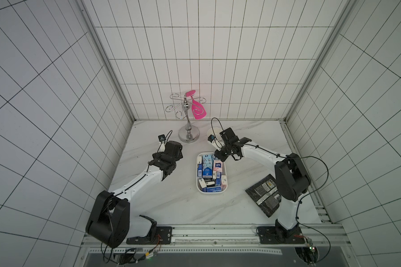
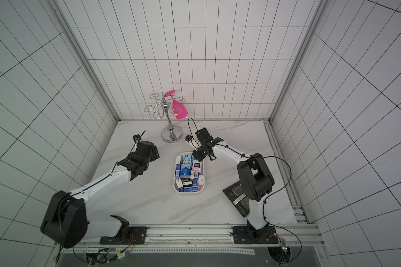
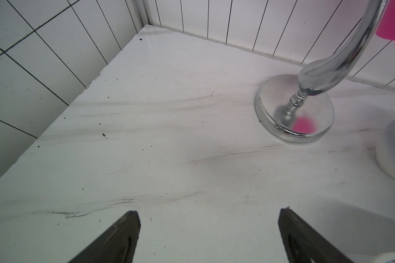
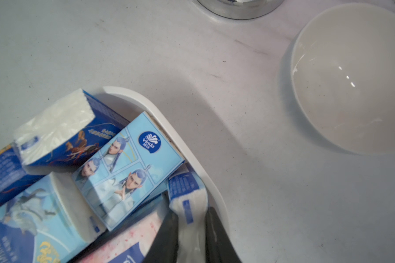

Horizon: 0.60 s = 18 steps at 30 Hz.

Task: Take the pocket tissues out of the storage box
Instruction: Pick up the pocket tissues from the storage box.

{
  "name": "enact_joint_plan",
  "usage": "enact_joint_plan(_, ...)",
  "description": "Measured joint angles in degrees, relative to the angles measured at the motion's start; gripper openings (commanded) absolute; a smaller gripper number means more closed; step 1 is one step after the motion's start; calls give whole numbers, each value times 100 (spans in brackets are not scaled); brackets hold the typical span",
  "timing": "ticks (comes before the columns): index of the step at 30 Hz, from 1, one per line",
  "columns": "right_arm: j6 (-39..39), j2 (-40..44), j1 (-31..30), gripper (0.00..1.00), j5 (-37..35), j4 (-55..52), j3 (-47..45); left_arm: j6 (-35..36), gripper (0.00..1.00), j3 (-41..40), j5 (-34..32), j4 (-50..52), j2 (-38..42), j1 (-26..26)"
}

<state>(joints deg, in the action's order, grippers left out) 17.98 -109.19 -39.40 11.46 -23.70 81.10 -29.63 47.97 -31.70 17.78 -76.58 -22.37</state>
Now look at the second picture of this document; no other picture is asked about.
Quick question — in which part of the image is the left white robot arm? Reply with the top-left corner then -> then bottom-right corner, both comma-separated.
40,140 -> 159,249

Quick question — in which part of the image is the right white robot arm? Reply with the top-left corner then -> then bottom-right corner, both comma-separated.
192,128 -> 278,244

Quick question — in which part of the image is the white storage box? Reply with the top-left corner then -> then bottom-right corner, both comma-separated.
173,152 -> 206,195

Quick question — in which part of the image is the pink tissue pack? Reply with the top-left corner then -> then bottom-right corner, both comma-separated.
191,160 -> 202,172

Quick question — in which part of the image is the light blue tissue pack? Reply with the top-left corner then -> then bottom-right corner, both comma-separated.
181,154 -> 193,170

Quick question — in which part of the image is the chrome hook stand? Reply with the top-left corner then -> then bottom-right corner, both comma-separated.
144,93 -> 186,143

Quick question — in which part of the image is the black packaged item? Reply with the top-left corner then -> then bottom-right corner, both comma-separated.
222,181 -> 250,218

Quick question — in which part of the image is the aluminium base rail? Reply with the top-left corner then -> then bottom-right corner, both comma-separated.
61,224 -> 325,257

